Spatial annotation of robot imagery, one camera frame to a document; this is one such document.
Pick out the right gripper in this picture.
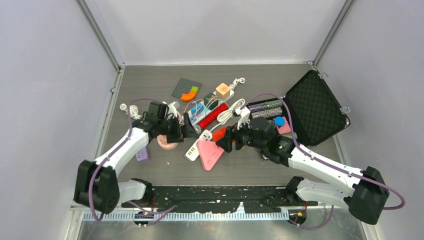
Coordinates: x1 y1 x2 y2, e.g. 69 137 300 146
216 117 267 154

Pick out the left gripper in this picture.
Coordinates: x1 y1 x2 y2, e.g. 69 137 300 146
158 113 199 144

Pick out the red cube adapter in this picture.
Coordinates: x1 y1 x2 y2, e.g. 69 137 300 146
212 127 227 142

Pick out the white multicolour power strip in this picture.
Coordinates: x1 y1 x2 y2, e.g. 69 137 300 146
188 89 235 125

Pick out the pink triangular socket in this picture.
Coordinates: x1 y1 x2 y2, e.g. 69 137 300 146
196 140 224 171

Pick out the blue plug adapter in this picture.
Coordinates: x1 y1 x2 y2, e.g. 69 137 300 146
190 102 205 118

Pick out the pink round socket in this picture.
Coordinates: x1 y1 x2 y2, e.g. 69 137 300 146
156 135 179 151

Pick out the dark green cube adapter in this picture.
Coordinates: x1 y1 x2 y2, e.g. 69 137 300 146
203 92 220 110

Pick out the purple power strip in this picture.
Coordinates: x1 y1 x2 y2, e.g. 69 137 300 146
135 147 150 163

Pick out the beige cube adapter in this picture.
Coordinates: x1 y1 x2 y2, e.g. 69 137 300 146
215 83 231 101

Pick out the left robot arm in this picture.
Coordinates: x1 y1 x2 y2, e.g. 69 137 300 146
73 101 198 214

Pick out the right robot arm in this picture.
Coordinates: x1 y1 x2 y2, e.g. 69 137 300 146
214 117 390 225

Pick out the red glitter microphone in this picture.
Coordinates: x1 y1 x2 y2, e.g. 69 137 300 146
193 103 229 133

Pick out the small white power strip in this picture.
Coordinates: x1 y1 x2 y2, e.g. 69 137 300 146
184 129 213 162

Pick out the orange curved block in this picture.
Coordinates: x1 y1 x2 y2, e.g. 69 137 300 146
180 86 199 102

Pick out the grey building baseplate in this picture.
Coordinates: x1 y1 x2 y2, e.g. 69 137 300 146
171 78 202 98

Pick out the black poker chip case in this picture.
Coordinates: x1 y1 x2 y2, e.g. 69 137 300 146
246 68 351 161

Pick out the white bundled cord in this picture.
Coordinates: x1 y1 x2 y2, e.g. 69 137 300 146
208 97 247 133

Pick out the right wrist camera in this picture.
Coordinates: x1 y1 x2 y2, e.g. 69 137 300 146
233 106 251 130

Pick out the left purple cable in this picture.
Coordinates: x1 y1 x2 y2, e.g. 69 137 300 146
87 97 178 222

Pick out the purple cable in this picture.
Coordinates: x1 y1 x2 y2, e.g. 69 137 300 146
87 97 178 222
245 92 406 231

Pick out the white cord bundle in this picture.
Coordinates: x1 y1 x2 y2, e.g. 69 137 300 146
119 103 143 121

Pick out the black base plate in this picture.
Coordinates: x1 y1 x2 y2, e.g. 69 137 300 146
141 185 318 214

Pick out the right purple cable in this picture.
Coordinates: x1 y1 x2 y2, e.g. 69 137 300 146
245 92 406 231

